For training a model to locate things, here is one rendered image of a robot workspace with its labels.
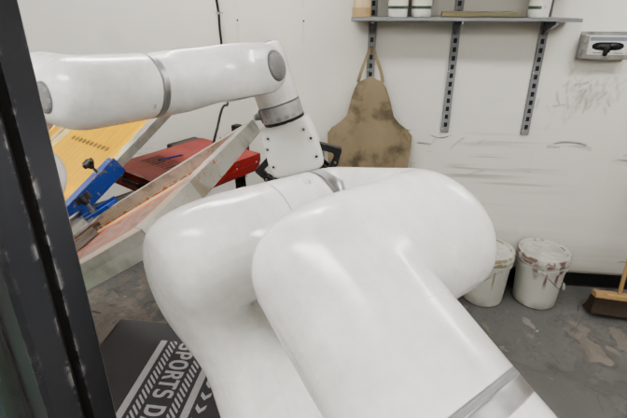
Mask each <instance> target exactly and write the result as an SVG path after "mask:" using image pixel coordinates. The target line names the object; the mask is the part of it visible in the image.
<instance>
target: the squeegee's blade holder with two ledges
mask: <svg viewBox="0 0 627 418"><path fill-rule="evenodd" d="M88 224H89V223H88V222H86V221H85V220H84V219H83V218H81V219H80V220H79V221H78V222H77V223H76V224H74V225H73V226H72V231H73V234H74V235H75V234H76V233H78V232H79V231H80V230H82V229H83V228H84V227H86V226H87V225H88ZM98 233H99V232H98V231H97V230H96V229H94V228H93V227H91V228H90V229H89V230H87V231H86V232H85V233H83V234H82V235H81V236H80V237H79V238H77V239H76V240H75V243H76V247H77V251H78V250H79V249H80V248H82V247H83V246H84V245H85V244H87V243H88V242H89V241H90V240H91V239H92V238H94V237H95V236H96V235H97V234H98Z"/></svg>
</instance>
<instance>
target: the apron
mask: <svg viewBox="0 0 627 418"><path fill-rule="evenodd" d="M371 51H372V53H373V56H374V59H375V61H376V63H377V66H378V69H379V73H380V77H381V81H380V80H378V79H376V78H373V77H368V78H365V79H363V80H361V81H360V79H361V77H362V74H363V71H364V68H365V65H366V63H367V60H368V58H369V55H370V52H371ZM356 82H358V83H357V84H356V86H355V89H354V92H353V95H352V98H351V102H350V104H349V108H348V112H347V115H346V117H345V118H344V119H343V120H342V121H341V122H339V123H338V124H336V125H335V126H334V127H331V129H330V131H329V132H328V133H327V143H328V144H332V145H335V146H340V147H341V148H342V151H341V156H340V160H339V163H338V165H337V167H364V168H408V167H409V160H410V153H411V134H410V133H409V130H407V129H405V128H404V127H403V126H402V125H401V124H399V123H398V122H397V120H396V119H395V118H394V115H393V110H392V106H391V102H390V99H389V95H388V92H387V89H386V87H385V85H384V84H383V83H384V78H383V70H382V67H381V65H380V62H379V59H378V56H377V53H376V50H375V48H373V47H372V46H371V48H370V47H369V49H368V51H367V54H366V56H365V59H364V62H363V63H362V66H361V68H360V71H359V74H358V78H357V81H356Z"/></svg>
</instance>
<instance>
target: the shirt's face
mask: <svg viewBox="0 0 627 418"><path fill-rule="evenodd" d="M159 340H161V341H181V340H180V339H179V338H178V336H177V335H176V334H175V332H174V331H173V329H172V328H171V327H170V325H169V324H164V323H154V322H143V321H132V320H121V319H120V320H119V322H118V323H117V324H116V326H115V327H114V328H113V330H112V331H111V332H110V333H109V335H108V336H107V337H106V338H105V340H104V341H103V342H102V344H101V345H100V348H101V352H102V357H103V361H104V367H105V372H106V376H107V380H108V383H109V387H110V392H111V396H112V399H113V403H114V407H115V410H116V409H117V407H118V405H119V403H120V402H121V400H122V399H123V398H124V396H125V395H126V393H127V391H128V390H129V388H130V387H131V385H132V383H133V381H134V380H135V378H136V376H137V375H138V373H139V372H140V370H141V368H142V367H143V366H144V365H145V363H146V361H147V359H148V358H149V356H150V355H151V353H152V351H153V350H154V348H155V347H156V345H157V343H158V342H159ZM181 342H182V341H181ZM203 418H220V415H219V412H218V409H217V406H216V401H215V398H214V395H212V397H211V400H210V402H209V405H208V407H207V409H206V412H205V414H204V416H203Z"/></svg>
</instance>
